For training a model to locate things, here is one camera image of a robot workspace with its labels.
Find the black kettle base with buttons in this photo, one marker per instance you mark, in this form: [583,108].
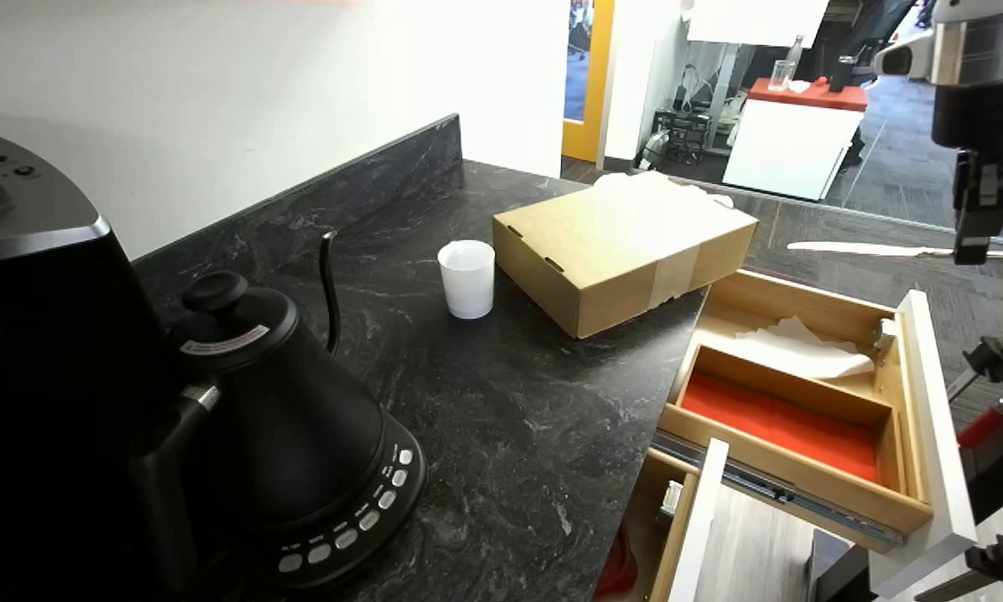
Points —
[371,518]

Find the crumpled white paper sheet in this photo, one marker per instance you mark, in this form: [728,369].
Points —
[806,353]

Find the wooden drawer with white front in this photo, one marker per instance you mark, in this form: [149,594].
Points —
[932,403]

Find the clear bottle on cabinet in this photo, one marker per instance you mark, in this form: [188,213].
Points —
[786,67]

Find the white paper towel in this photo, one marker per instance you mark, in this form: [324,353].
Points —
[662,204]

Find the white plastic cup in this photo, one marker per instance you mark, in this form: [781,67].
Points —
[465,286]

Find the black coffee machine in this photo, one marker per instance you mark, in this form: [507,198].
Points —
[46,380]

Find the silver table knife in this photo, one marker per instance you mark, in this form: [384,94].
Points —
[856,248]

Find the white cabinet with red top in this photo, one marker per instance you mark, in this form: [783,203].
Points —
[789,139]

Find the low drawer with white front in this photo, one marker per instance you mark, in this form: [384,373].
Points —
[737,546]

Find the white board panel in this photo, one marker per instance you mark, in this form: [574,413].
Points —
[754,20]

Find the black gooseneck kettle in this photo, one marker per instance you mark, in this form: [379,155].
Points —
[290,423]

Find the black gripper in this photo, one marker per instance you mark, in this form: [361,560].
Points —
[973,111]

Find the red object in low drawer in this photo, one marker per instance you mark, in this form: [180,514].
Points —
[620,572]

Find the yellow door frame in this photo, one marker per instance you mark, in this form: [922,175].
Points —
[599,78]

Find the brown cardboard box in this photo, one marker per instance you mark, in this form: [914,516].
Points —
[570,254]

